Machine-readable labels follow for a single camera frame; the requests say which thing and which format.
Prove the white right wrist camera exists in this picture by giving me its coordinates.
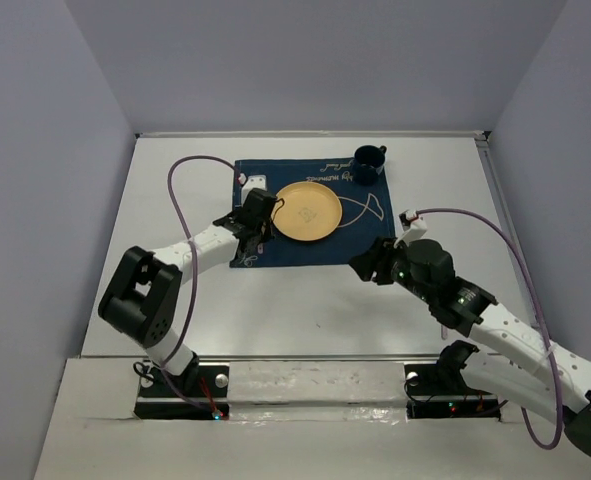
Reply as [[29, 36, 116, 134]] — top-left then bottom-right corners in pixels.
[[395, 210, 428, 248]]

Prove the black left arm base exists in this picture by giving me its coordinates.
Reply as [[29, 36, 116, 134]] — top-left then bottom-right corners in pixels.
[[132, 360, 230, 421]]

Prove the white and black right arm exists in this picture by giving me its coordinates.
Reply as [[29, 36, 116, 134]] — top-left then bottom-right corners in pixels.
[[349, 237, 591, 457]]

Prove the tan round plate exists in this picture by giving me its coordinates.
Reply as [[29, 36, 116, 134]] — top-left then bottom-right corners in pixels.
[[272, 181, 343, 242]]

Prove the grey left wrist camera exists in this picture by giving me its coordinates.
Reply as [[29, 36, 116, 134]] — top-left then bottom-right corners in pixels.
[[240, 175, 267, 204]]

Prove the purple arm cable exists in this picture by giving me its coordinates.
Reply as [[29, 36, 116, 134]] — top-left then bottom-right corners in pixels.
[[414, 207, 564, 448], [159, 154, 244, 414]]

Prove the dark blue cup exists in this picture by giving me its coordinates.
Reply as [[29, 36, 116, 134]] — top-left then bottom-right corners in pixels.
[[351, 145, 387, 186]]

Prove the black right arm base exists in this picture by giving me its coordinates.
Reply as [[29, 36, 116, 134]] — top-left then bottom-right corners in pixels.
[[403, 340, 506, 420]]

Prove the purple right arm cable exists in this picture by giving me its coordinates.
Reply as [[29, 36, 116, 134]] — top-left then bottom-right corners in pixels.
[[414, 207, 564, 448]]

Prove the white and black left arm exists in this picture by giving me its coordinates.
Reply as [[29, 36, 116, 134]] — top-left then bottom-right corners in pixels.
[[98, 188, 278, 396]]

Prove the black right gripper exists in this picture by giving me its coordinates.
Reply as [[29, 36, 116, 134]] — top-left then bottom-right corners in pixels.
[[347, 234, 434, 304]]

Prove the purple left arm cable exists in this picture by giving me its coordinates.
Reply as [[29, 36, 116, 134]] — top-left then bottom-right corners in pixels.
[[159, 154, 244, 414]]

